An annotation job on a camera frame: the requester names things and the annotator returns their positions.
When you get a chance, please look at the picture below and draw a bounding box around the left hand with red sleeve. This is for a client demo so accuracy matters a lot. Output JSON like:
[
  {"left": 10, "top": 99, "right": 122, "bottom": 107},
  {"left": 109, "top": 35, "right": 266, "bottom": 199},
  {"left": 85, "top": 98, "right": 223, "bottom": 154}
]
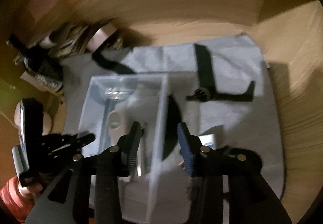
[{"left": 1, "top": 176, "right": 43, "bottom": 223}]

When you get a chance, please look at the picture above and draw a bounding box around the grey rug with black letters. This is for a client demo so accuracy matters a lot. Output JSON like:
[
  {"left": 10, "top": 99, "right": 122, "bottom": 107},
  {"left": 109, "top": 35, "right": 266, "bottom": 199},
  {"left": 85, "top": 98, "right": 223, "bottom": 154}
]
[{"left": 62, "top": 35, "right": 286, "bottom": 223}]

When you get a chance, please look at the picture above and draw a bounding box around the stack of papers and booklets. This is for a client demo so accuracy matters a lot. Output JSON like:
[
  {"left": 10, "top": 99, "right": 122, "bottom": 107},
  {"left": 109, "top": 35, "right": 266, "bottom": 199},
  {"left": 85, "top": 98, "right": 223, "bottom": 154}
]
[{"left": 49, "top": 22, "right": 95, "bottom": 59}]

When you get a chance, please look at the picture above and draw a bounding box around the silver metal flashlight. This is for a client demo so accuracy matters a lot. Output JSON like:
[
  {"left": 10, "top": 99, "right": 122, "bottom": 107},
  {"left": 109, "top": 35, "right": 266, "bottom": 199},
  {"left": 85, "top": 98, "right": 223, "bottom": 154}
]
[{"left": 186, "top": 87, "right": 213, "bottom": 103}]

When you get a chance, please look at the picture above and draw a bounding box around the white handheld foot file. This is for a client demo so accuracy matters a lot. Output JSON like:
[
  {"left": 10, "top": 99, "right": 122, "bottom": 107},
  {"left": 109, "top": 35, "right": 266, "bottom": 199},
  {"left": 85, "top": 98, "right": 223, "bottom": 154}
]
[{"left": 107, "top": 109, "right": 129, "bottom": 145}]

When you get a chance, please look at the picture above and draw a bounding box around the clear acrylic storage box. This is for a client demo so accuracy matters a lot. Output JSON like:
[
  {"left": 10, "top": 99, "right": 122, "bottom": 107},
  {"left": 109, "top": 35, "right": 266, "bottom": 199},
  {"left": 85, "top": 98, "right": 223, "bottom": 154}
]
[{"left": 78, "top": 74, "right": 169, "bottom": 223}]

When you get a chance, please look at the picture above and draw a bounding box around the white cylindrical speaker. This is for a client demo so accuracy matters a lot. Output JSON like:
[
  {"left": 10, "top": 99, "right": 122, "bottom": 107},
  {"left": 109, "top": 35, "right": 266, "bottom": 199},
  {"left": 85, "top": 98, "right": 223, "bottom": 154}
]
[{"left": 14, "top": 98, "right": 52, "bottom": 135}]

